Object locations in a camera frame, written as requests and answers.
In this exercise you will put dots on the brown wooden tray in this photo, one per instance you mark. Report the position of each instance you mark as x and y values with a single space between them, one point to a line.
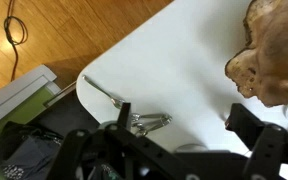
274 50

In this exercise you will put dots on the grey metal table leg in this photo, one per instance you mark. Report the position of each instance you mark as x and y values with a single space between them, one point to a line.
60 94

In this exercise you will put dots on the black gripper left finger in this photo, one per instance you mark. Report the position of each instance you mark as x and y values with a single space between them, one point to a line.
124 115

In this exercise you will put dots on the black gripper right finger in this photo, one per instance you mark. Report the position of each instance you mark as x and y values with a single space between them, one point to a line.
244 125

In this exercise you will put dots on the black bench seat cushion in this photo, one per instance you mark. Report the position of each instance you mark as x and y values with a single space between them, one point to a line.
67 115

